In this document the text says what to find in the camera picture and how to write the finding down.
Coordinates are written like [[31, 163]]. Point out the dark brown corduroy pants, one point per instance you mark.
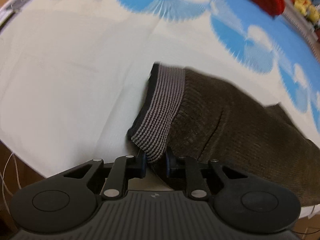
[[207, 119]]

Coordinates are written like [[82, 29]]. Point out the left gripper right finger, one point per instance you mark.
[[184, 174]]

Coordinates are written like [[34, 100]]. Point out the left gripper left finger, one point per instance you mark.
[[123, 169]]

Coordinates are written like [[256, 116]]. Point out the blue white patterned bedsheet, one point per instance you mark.
[[75, 73]]

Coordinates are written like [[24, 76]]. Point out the yellow plush toys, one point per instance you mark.
[[307, 10]]

